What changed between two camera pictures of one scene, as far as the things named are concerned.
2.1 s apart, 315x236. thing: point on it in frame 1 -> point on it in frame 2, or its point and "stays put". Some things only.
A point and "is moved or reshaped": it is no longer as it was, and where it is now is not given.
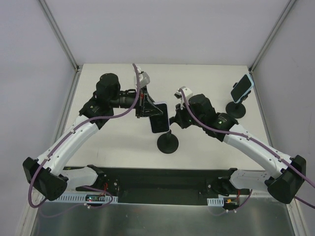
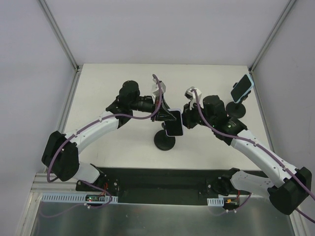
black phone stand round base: (168, 143) is moved or reshaped
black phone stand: (237, 109) stays put
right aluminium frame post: (273, 33) stays put
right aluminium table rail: (296, 218) stays put
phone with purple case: (160, 123) is moved or reshaped
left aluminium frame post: (58, 33) stays put
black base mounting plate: (159, 186) stays put
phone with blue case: (241, 88) stays put
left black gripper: (140, 104) -> (157, 108)
